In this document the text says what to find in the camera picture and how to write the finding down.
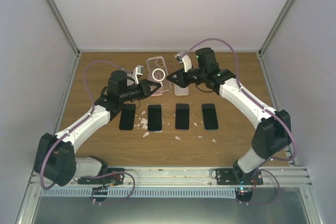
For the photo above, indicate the slotted cable duct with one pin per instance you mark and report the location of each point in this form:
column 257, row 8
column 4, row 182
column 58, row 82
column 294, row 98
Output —
column 119, row 192

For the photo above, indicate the purple phone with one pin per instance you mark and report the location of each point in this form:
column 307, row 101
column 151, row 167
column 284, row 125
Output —
column 182, row 119

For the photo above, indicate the white debris pile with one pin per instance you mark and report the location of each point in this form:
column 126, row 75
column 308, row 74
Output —
column 141, row 123

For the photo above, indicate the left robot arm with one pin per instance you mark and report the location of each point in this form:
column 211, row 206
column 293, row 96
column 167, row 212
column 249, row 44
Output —
column 56, row 155

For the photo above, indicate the cream cased phone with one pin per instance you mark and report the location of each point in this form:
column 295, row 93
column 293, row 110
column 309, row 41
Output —
column 180, row 89

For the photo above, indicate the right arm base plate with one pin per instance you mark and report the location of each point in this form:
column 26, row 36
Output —
column 226, row 176

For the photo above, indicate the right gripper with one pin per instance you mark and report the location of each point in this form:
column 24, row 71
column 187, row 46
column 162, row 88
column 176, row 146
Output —
column 180, row 80

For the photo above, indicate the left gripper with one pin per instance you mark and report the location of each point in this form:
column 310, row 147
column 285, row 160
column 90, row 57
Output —
column 145, row 88

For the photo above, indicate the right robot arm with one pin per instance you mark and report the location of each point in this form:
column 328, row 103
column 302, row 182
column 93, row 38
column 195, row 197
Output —
column 272, row 128

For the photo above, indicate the clear magsafe phone case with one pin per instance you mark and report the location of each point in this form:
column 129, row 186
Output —
column 158, row 72

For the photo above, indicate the aluminium front rail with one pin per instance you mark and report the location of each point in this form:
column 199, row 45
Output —
column 203, row 177

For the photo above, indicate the blue phone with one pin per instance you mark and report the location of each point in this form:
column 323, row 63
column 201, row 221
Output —
column 155, row 118

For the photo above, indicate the bare black phone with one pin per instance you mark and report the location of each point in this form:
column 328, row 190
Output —
column 209, row 116

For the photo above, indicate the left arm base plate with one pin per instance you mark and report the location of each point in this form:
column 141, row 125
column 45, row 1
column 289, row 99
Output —
column 114, row 180

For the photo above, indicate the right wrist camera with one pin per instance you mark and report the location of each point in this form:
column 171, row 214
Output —
column 184, row 60

